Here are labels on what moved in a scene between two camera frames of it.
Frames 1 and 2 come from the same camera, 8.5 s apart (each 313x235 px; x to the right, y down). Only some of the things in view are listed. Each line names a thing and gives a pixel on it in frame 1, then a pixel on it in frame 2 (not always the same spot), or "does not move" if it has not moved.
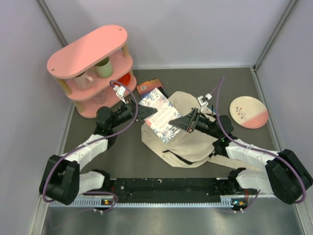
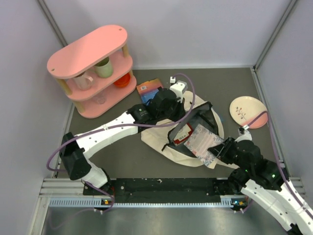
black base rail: [206, 190] does not move
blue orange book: [145, 88] does not move
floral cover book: [159, 122] -> [201, 140]
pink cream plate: [249, 112] does not move
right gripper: [189, 122] -> [217, 150]
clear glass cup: [100, 98] does not move
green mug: [104, 69] does not move
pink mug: [83, 82] does not move
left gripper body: [126, 113] -> [174, 111]
